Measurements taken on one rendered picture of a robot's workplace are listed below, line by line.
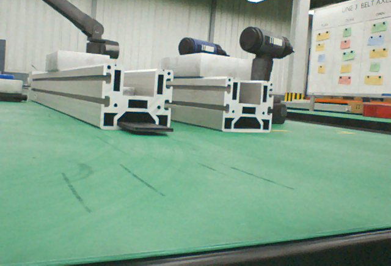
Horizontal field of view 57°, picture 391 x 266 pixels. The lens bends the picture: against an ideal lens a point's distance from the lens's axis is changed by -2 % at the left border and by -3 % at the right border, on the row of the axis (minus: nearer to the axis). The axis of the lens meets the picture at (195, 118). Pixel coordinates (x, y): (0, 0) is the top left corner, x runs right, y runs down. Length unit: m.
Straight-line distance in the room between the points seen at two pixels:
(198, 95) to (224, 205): 0.46
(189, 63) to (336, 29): 3.69
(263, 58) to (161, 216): 0.74
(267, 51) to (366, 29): 3.17
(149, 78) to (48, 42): 11.76
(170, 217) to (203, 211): 0.02
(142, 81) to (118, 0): 12.25
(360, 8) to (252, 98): 3.54
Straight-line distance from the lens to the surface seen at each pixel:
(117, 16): 12.69
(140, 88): 0.56
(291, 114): 2.46
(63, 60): 0.80
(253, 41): 0.84
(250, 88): 0.63
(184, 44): 1.06
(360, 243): 0.18
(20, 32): 12.30
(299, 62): 9.18
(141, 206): 0.17
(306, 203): 0.20
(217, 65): 0.64
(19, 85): 1.11
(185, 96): 0.67
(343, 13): 4.26
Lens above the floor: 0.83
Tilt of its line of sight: 4 degrees down
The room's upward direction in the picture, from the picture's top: 4 degrees clockwise
